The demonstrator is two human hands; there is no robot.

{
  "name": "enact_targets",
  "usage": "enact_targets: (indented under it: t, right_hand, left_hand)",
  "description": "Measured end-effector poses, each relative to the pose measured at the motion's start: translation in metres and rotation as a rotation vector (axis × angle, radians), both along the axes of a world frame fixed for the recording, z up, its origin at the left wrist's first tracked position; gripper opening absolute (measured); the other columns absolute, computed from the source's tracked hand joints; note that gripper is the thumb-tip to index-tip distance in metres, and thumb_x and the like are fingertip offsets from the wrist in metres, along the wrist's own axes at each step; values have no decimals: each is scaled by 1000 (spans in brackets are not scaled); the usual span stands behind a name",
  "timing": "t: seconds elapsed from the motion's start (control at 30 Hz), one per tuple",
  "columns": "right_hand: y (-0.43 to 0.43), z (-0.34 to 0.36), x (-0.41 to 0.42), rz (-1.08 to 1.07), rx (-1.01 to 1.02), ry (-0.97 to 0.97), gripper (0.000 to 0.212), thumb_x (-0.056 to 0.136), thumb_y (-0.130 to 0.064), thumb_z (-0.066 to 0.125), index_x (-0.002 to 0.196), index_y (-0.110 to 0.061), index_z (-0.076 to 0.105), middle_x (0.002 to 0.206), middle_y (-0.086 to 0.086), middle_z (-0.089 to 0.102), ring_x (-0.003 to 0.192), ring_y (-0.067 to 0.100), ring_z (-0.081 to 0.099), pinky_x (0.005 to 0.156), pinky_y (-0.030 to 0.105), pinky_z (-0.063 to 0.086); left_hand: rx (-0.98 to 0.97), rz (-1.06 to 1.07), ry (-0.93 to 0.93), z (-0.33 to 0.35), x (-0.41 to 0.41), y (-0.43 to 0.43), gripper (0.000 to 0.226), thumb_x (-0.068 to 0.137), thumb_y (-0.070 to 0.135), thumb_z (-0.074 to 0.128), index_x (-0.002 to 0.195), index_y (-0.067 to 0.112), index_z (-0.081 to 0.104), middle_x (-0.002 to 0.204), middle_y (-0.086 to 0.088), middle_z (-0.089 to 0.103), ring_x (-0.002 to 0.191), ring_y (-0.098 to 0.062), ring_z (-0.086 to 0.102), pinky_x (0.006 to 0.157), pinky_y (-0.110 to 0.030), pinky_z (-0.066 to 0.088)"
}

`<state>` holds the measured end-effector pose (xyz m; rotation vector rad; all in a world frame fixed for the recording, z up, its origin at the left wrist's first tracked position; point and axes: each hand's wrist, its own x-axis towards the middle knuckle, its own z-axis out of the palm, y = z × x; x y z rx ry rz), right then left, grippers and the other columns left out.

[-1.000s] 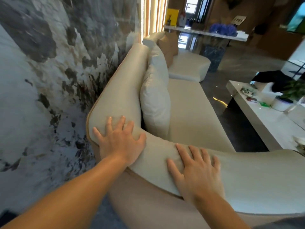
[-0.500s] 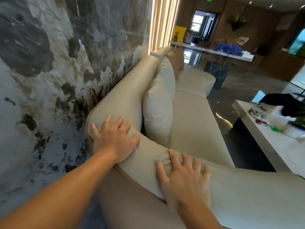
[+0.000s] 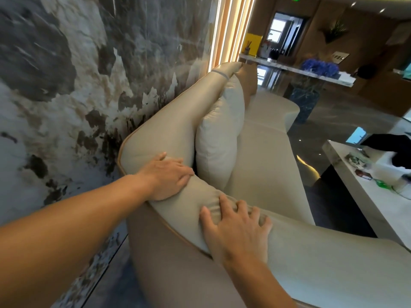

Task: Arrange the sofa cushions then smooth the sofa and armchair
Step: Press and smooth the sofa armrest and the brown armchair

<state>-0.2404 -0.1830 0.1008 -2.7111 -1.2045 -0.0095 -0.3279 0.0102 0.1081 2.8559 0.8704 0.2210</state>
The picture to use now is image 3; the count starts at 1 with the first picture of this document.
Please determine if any black garment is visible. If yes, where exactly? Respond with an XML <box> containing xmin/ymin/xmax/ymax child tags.
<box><xmin>361</xmin><ymin>133</ymin><xmax>411</xmax><ymax>167</ymax></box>

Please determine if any green wall plant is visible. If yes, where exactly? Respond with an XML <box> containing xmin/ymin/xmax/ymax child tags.
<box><xmin>319</xmin><ymin>19</ymin><xmax>350</xmax><ymax>44</ymax></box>

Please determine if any yellow sign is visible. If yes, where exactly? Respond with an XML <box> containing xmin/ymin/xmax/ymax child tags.
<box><xmin>244</xmin><ymin>33</ymin><xmax>263</xmax><ymax>57</ymax></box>

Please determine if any marble console table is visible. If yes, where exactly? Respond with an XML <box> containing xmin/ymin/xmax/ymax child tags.
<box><xmin>239</xmin><ymin>53</ymin><xmax>356</xmax><ymax>124</ymax></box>

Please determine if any person's left hand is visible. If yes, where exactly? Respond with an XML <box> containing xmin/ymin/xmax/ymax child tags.
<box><xmin>134</xmin><ymin>152</ymin><xmax>196</xmax><ymax>202</ymax></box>

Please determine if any person's right hand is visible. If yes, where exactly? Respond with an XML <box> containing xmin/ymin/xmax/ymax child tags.
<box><xmin>199</xmin><ymin>194</ymin><xmax>273</xmax><ymax>268</ymax></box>

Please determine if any beige leather sofa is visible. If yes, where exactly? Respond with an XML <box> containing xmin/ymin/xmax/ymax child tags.
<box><xmin>117</xmin><ymin>62</ymin><xmax>411</xmax><ymax>308</ymax></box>

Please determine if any wall switch panel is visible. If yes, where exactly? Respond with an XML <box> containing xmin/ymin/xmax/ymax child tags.
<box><xmin>331</xmin><ymin>51</ymin><xmax>350</xmax><ymax>65</ymax></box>

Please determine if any white marble coffee table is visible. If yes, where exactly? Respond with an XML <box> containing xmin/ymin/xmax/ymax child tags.
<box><xmin>322</xmin><ymin>117</ymin><xmax>411</xmax><ymax>251</ymax></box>

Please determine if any small green item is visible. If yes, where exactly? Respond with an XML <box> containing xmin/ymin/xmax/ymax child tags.
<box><xmin>373</xmin><ymin>178</ymin><xmax>398</xmax><ymax>192</ymax></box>

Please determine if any blue flower bouquet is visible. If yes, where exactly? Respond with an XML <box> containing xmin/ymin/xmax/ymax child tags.
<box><xmin>300</xmin><ymin>58</ymin><xmax>341</xmax><ymax>78</ymax></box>

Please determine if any person's left forearm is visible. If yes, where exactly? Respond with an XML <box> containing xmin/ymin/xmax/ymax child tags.
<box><xmin>0</xmin><ymin>175</ymin><xmax>152</xmax><ymax>308</ymax></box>

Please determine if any clear glass dish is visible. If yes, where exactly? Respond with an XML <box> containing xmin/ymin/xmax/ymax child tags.
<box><xmin>345</xmin><ymin>152</ymin><xmax>373</xmax><ymax>169</ymax></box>

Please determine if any white cushion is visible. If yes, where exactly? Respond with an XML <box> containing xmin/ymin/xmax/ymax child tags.
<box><xmin>195</xmin><ymin>73</ymin><xmax>246</xmax><ymax>191</ymax></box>

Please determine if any lit wooden slat panel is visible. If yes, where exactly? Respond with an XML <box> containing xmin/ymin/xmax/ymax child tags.
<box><xmin>208</xmin><ymin>0</ymin><xmax>257</xmax><ymax>73</ymax></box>

